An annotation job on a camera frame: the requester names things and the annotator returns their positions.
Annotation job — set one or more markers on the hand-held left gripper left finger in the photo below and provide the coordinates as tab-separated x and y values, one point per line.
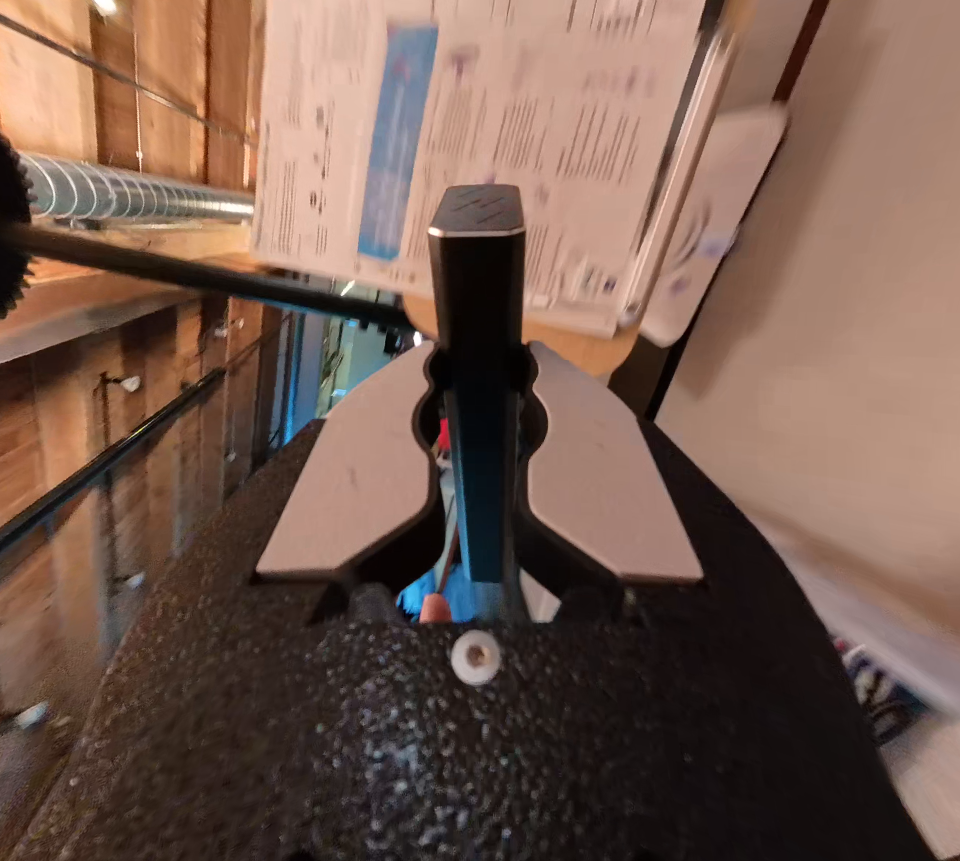
360	478

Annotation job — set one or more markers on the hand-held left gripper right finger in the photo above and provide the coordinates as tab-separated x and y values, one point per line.
607	486

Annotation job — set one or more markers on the black multi-port usb hub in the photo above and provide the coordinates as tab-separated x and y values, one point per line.
480	351

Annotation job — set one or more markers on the thin black pipe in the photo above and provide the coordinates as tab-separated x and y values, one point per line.
112	452

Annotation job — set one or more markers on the black pole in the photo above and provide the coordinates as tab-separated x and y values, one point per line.
187	272

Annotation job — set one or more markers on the white paper sheets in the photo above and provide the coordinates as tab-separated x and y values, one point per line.
525	88

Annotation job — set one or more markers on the black ribbed knob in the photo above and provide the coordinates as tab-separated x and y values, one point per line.
13	223

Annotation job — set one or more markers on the ceiling lamp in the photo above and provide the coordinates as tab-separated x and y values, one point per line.
103	2

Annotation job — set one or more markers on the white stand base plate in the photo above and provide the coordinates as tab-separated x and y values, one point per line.
735	186

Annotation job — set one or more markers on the ribbed metal duct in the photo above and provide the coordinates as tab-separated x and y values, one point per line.
135	190

